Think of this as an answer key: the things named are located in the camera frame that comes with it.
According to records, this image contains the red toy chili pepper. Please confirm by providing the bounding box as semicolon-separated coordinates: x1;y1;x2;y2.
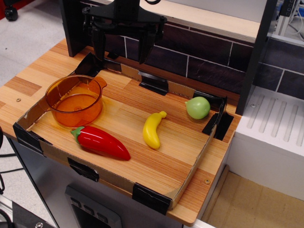
71;126;131;161

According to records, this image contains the grey oven control panel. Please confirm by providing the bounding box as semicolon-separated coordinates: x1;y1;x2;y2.
65;186;122;228

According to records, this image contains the dark grey vertical post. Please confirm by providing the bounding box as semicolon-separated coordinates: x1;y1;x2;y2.
236;0;277;115

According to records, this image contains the light wooden shelf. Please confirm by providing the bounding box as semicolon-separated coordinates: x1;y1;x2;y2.
95;0;261;44

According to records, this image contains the white toy sink drainboard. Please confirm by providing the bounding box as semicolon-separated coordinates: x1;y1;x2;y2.
227;86;304;200

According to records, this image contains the orange transparent plastic pot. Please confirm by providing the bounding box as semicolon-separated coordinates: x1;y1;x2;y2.
44;75;107;128

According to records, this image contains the black caster wheel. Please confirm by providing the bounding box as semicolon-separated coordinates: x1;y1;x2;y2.
4;6;18;21

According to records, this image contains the green toy pear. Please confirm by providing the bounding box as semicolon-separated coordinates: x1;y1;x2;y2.
185;96;211;120

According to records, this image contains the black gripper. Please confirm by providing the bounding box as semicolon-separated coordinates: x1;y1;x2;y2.
82;0;167;64

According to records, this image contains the cardboard fence with black tape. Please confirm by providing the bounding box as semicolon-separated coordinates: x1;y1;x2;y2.
13;51;240;223

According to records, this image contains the yellow toy banana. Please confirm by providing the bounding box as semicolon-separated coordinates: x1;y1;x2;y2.
142;111;167;149

